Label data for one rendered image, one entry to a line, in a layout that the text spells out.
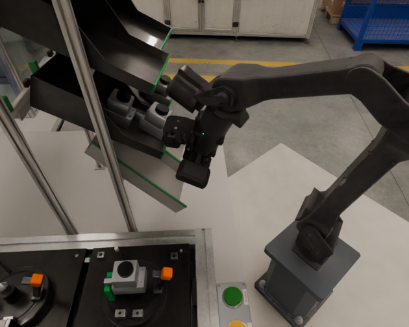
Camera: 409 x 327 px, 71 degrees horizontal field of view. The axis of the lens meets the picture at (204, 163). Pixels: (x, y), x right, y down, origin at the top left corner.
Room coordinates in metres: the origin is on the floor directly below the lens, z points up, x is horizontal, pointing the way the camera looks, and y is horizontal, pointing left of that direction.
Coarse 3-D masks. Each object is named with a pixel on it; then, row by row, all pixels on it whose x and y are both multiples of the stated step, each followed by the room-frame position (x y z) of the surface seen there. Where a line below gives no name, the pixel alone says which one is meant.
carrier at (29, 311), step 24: (0, 264) 0.29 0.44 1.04; (24, 264) 0.32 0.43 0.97; (48, 264) 0.32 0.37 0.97; (72, 264) 0.32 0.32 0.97; (0, 288) 0.24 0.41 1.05; (24, 288) 0.26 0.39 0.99; (48, 288) 0.26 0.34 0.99; (72, 288) 0.27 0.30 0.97; (0, 312) 0.21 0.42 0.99; (24, 312) 0.21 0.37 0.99; (48, 312) 0.22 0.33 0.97; (72, 312) 0.22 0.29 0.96
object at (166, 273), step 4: (164, 268) 0.26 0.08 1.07; (168, 268) 0.27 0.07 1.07; (156, 272) 0.26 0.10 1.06; (160, 272) 0.26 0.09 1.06; (164, 272) 0.26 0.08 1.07; (168, 272) 0.26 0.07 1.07; (156, 276) 0.25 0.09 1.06; (160, 276) 0.25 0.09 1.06; (164, 276) 0.25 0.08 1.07; (168, 276) 0.25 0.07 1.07; (160, 280) 0.25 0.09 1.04; (164, 280) 0.25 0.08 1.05; (156, 284) 0.26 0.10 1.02; (160, 284) 0.25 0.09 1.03; (156, 288) 0.25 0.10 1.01; (160, 288) 0.25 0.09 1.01
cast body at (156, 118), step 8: (152, 104) 0.55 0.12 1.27; (160, 104) 0.54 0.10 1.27; (136, 112) 0.55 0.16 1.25; (152, 112) 0.52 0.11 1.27; (160, 112) 0.52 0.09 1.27; (168, 112) 0.54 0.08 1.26; (136, 120) 0.55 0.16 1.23; (144, 120) 0.53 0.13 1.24; (152, 120) 0.52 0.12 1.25; (160, 120) 0.51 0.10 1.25; (144, 128) 0.52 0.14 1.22; (152, 128) 0.52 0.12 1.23; (160, 128) 0.51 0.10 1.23; (160, 136) 0.51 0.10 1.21
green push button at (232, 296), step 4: (228, 288) 0.27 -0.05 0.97; (232, 288) 0.27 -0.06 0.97; (236, 288) 0.27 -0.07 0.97; (228, 292) 0.26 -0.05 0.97; (232, 292) 0.26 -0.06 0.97; (236, 292) 0.26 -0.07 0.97; (240, 292) 0.26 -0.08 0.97; (224, 296) 0.25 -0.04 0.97; (228, 296) 0.25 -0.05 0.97; (232, 296) 0.25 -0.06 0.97; (236, 296) 0.25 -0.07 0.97; (240, 296) 0.25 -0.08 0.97; (228, 300) 0.24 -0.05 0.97; (232, 300) 0.24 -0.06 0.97; (236, 300) 0.24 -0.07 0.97; (240, 300) 0.24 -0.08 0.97; (228, 304) 0.23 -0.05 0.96; (232, 304) 0.23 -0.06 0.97; (236, 304) 0.23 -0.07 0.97
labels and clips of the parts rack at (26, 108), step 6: (48, 54) 0.70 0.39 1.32; (30, 60) 0.61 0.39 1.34; (30, 66) 0.61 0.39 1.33; (36, 66) 0.61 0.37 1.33; (24, 84) 0.55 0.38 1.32; (30, 84) 0.56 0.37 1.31; (6, 96) 0.47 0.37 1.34; (6, 102) 0.46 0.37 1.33; (12, 108) 0.47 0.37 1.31; (24, 108) 0.52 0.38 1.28; (30, 108) 0.54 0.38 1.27; (18, 114) 0.49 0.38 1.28; (24, 114) 0.51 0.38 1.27
